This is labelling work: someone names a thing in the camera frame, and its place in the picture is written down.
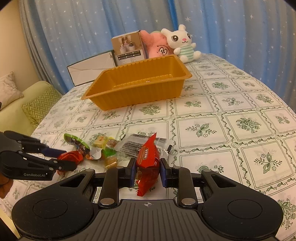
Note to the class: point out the person's left hand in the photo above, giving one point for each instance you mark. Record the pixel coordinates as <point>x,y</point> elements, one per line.
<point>5,186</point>

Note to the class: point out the green snack bag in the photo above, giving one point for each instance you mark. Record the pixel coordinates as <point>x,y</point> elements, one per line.
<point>88,151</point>

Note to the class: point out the orange plastic tray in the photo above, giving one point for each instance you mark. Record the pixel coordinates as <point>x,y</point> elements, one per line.
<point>140,82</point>

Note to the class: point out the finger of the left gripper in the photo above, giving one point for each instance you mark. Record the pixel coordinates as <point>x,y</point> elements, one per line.
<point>18,142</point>
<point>35,164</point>

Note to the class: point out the pink plush toy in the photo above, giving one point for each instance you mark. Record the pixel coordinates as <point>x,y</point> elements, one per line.
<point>155,43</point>

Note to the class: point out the clear dark snack packet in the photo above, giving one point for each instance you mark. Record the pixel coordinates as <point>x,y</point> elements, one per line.
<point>131,144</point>

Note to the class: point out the white rabbit plush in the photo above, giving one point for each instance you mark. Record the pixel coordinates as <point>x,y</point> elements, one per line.
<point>181,43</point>

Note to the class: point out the red square snack packet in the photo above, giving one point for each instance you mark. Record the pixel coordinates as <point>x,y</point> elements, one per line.
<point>70,157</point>

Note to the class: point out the beige cushion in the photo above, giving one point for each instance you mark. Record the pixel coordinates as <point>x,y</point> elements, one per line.
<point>9,91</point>

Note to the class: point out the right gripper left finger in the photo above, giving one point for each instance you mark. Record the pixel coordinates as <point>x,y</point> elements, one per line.
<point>114,179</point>

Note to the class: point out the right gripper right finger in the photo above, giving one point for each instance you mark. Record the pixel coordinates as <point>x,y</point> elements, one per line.
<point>179,178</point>

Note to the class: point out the brown product box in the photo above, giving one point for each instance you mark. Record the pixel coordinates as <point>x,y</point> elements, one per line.
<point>128,48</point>

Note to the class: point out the yellow-green sofa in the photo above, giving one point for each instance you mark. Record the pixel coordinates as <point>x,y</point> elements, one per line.
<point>12,116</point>

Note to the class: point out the green zigzag cushion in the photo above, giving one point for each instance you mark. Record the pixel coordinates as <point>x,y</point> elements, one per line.
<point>36,109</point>

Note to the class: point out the small caramel candy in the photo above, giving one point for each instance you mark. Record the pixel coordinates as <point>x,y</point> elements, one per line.
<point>110,162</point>

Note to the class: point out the white flat box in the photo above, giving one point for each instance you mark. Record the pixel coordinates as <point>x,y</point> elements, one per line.
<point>89,69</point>

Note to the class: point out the yellow candy packet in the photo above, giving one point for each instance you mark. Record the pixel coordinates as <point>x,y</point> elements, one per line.
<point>101,141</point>

